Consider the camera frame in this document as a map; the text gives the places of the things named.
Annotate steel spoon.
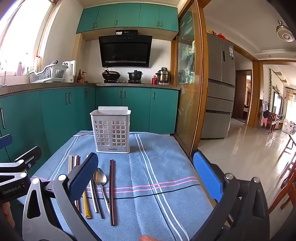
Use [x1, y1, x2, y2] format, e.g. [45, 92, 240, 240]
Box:
[93, 168, 110, 215]

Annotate black wok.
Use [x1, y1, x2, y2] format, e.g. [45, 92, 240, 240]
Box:
[102, 68, 121, 81]

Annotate yellow chopstick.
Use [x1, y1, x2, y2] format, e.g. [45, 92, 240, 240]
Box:
[83, 189, 91, 219]

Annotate wooden door frame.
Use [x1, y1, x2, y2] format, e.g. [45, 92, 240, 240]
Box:
[231, 44, 263, 129]

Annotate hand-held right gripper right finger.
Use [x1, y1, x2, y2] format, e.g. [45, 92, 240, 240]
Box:
[190, 150, 270, 241]

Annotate white plastic utensil basket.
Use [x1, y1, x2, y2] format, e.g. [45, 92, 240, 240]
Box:
[90, 106, 132, 154]

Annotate black cooking pot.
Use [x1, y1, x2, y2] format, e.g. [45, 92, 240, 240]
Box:
[127, 70, 143, 81]

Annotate grey kitchen countertop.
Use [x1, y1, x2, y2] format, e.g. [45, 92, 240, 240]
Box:
[0, 82, 181, 95]

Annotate wooden chair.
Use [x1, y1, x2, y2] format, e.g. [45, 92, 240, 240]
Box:
[268, 134, 296, 223]

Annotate hanging clothes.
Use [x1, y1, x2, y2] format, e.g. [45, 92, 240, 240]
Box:
[261, 100, 270, 127]

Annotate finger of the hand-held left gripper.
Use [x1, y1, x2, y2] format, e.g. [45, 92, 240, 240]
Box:
[0, 146, 42, 186]
[0, 134, 13, 150]

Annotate dark red chopstick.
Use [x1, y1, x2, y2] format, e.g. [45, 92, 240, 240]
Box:
[111, 159, 117, 226]
[76, 155, 82, 214]

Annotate chrome faucet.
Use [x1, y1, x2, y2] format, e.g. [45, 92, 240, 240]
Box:
[0, 60, 7, 85]

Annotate round ceiling light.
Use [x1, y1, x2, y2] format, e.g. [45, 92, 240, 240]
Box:
[276, 20, 295, 42]

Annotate black range hood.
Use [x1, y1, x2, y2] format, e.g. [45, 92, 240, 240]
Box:
[98, 30, 153, 68]

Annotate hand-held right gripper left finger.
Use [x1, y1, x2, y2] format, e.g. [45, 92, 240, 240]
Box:
[22, 152, 100, 241]

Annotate blue striped tablecloth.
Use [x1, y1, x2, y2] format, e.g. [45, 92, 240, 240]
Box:
[18, 131, 220, 241]

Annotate teal lower cabinets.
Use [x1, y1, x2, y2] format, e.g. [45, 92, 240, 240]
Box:
[0, 87, 179, 186]

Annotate gas stove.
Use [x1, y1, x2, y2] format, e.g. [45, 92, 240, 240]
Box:
[104, 79, 142, 84]

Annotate teal cabinets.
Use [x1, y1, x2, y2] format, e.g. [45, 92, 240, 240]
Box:
[76, 2, 179, 34]
[0, 87, 179, 186]

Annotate teal upper cabinets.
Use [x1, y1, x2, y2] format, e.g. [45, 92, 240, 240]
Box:
[76, 2, 179, 34]

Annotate steel stock pot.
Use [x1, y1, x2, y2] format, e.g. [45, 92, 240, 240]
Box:
[155, 67, 171, 83]

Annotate dark brown chopstick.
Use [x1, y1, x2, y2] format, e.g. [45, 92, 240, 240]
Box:
[109, 159, 114, 226]

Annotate kitchen window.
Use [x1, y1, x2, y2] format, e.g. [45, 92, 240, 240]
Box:
[0, 0, 56, 77]

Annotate white countertop appliance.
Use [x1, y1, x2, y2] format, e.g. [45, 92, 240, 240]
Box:
[62, 60, 77, 83]

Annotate white dish rack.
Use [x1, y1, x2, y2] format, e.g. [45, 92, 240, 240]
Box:
[29, 60, 69, 83]

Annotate silver refrigerator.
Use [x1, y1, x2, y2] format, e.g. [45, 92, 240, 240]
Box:
[200, 34, 236, 139]

